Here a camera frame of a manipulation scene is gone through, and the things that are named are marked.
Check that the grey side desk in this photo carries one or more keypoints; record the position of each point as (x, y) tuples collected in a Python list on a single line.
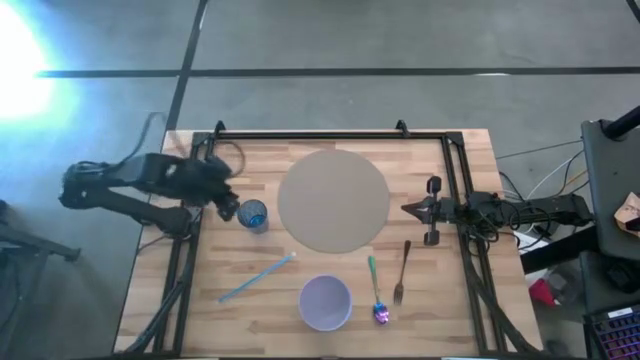
[(610, 200)]

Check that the dark metal floor stand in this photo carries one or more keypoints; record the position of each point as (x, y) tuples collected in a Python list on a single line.
[(40, 244)]

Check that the dark metal fork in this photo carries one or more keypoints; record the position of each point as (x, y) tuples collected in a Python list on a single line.
[(406, 250)]

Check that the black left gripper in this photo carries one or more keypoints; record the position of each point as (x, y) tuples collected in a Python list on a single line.
[(207, 180)]

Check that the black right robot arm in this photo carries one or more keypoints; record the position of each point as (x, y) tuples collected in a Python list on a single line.
[(560, 207)]

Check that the crumpled brown paper bag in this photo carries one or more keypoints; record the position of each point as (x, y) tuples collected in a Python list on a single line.
[(627, 212)]

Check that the black pole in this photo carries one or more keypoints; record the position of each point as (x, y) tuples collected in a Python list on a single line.
[(625, 125)]

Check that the light blue drinking straw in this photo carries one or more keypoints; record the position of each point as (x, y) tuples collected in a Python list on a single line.
[(257, 277)]

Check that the black desk leg bar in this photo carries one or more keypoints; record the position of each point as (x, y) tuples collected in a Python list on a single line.
[(555, 252)]

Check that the backlit computer keyboard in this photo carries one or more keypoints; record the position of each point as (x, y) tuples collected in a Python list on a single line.
[(617, 335)]

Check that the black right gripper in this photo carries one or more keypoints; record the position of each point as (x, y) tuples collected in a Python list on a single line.
[(450, 210)]

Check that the black aluminium table frame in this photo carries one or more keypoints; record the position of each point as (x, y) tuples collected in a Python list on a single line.
[(325, 135)]

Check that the red object on floor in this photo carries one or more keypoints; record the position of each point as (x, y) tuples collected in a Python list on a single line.
[(542, 292)]

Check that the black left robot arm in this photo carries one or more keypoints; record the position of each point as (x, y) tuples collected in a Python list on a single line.
[(125, 175)]

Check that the lavender bowl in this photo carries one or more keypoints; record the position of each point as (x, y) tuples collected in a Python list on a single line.
[(325, 302)]

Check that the round tan placemat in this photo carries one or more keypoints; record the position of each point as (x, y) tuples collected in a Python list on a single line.
[(333, 201)]

